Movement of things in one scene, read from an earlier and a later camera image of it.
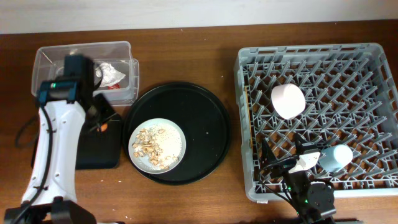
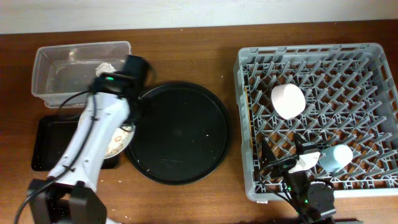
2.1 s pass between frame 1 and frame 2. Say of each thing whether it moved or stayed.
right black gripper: stayed
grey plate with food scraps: moved
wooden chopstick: stayed
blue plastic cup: stayed
